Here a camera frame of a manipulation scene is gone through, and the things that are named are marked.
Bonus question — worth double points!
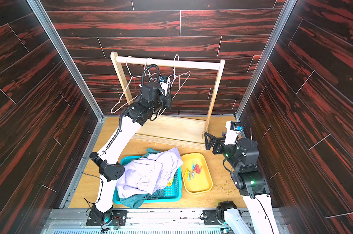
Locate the yellow clothespin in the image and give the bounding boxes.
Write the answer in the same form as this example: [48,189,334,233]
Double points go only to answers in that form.
[184,169,190,177]

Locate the lilac shorts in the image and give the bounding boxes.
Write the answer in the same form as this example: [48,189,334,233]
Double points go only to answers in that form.
[116,148,183,199]

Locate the green shorts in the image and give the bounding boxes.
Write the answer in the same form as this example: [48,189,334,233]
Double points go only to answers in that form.
[116,150,168,208]

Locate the blue wire hanger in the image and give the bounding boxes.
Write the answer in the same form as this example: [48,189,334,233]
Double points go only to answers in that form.
[144,63,161,121]

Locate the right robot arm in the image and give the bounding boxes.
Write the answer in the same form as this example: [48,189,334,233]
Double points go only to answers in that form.
[204,133,279,234]

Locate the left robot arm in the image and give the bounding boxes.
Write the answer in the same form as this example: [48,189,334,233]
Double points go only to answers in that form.
[90,64,172,226]

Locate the wooden clothes rack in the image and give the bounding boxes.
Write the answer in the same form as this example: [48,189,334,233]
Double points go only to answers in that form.
[110,52,226,150]

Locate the yellow plastic tray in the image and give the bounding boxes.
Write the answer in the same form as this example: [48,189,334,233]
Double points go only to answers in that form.
[181,153,213,194]

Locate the turquoise plastic basket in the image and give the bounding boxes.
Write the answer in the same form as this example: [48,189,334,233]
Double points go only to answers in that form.
[113,156,182,205]

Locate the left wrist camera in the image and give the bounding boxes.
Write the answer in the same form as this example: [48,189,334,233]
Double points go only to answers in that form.
[159,75,171,96]

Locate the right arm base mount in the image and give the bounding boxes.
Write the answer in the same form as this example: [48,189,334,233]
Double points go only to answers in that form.
[200,208,240,227]

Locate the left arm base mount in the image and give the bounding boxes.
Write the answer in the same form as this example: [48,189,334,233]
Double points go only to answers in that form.
[86,209,128,227]

